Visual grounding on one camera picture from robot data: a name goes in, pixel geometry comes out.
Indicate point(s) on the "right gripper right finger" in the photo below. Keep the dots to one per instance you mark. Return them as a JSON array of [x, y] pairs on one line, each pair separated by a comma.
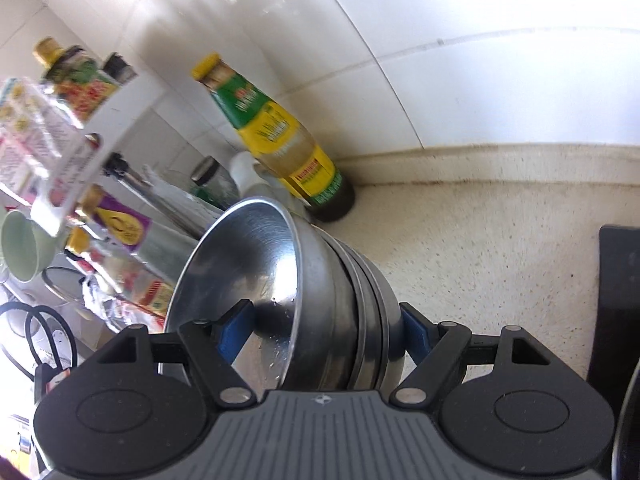
[[437, 351]]

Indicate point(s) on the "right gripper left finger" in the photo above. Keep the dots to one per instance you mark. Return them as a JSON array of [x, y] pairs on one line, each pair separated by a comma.
[[211, 348]]

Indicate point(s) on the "steel bowl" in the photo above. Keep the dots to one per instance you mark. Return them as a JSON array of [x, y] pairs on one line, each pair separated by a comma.
[[391, 323], [368, 354], [305, 327]]

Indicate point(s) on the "purple label bottle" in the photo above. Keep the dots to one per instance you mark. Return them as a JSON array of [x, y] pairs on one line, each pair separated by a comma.
[[164, 251]]

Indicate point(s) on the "small glass jar metal lid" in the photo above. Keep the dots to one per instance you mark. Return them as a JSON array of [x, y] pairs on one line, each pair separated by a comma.
[[212, 182]]

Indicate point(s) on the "yellow green label sauce bottle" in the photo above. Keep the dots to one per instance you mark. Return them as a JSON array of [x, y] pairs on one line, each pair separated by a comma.
[[278, 140]]

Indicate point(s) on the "green ceramic mug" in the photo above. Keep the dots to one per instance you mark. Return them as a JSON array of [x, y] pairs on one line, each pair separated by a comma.
[[26, 247]]

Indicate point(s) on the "white round rack tray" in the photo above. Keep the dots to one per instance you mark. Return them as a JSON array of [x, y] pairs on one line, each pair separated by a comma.
[[83, 160]]

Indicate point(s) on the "dark bottle gold cap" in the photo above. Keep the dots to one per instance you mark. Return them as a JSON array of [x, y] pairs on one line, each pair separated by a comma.
[[74, 78]]

